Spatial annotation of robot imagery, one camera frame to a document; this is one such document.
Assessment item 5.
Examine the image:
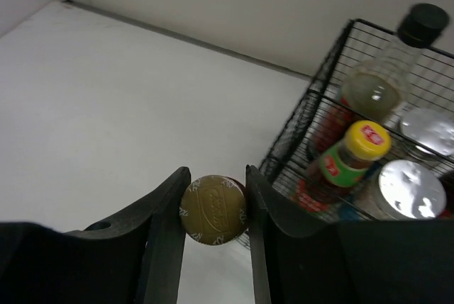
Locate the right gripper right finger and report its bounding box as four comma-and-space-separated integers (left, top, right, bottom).
245, 166, 453, 303

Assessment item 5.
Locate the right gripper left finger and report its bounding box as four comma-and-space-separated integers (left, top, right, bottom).
1, 167, 191, 303

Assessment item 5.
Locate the small yellow bottle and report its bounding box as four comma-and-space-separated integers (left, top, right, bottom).
179, 175, 248, 246

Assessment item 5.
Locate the red sauce bottle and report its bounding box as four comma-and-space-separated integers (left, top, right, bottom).
439, 170, 454, 219
292, 120, 392, 213

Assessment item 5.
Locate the silver-lid jar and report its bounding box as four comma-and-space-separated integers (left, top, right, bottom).
353, 159, 446, 220
398, 108, 453, 165

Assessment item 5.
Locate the dark soy sauce bottle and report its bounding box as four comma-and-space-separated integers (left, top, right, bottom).
311, 3, 450, 152

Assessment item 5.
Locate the black wire rack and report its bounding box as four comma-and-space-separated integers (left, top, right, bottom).
260, 19, 453, 223

